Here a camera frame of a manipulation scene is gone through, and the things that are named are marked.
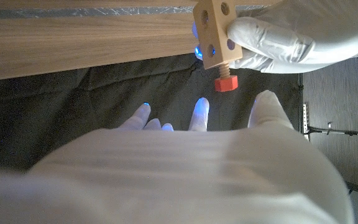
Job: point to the black backdrop stand pole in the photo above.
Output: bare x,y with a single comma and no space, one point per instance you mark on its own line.
300,93

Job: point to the wooden screw with red head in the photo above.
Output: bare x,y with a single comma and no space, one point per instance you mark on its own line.
225,84

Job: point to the perforated metal rack upright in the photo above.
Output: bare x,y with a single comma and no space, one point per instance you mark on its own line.
305,121

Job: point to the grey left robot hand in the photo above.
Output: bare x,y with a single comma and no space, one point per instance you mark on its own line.
306,31

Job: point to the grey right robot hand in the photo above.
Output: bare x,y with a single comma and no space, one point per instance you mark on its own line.
182,180

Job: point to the wooden block with holes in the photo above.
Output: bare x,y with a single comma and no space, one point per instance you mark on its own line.
216,31

